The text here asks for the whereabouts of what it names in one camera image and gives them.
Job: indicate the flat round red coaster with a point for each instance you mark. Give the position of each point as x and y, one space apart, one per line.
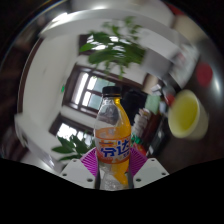
204 75

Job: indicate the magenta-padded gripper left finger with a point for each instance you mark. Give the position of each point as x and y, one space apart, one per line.
77 171

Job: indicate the green exit sign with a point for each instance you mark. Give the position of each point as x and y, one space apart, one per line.
62 89

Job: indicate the light green pad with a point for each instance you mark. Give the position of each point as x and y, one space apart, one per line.
152 104

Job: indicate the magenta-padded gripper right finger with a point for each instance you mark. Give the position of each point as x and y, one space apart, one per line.
150 171

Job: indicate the leafy plant in white pot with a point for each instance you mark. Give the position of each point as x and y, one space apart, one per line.
116 55
71 146

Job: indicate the yellow-green cup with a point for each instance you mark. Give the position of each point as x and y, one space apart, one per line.
185 115

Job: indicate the dark wooden double door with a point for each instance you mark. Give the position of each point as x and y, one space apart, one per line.
86 90

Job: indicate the orange soda plastic bottle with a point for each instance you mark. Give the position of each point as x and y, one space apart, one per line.
111 146

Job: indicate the black chair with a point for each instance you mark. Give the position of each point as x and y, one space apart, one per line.
133 103

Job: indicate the printed paper leaflet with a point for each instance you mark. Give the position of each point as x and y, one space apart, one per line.
185 66

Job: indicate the dark-framed window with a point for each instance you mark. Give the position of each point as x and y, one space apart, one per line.
68 131

